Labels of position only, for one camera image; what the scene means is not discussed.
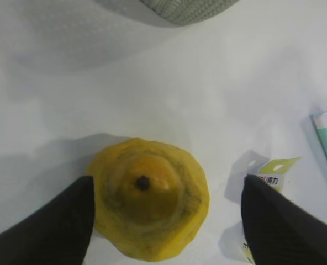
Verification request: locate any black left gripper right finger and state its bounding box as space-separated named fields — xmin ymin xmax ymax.
xmin=241 ymin=175 xmax=327 ymax=264

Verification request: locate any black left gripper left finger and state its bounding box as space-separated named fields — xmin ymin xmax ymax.
xmin=0 ymin=176 xmax=94 ymax=264

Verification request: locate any yellow waste paper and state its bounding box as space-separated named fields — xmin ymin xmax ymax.
xmin=219 ymin=150 xmax=301 ymax=264

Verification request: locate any yellow pear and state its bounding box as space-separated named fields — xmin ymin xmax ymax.
xmin=86 ymin=138 xmax=210 ymax=262

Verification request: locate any green woven plastic basket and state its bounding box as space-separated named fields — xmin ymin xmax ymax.
xmin=141 ymin=0 xmax=238 ymax=26

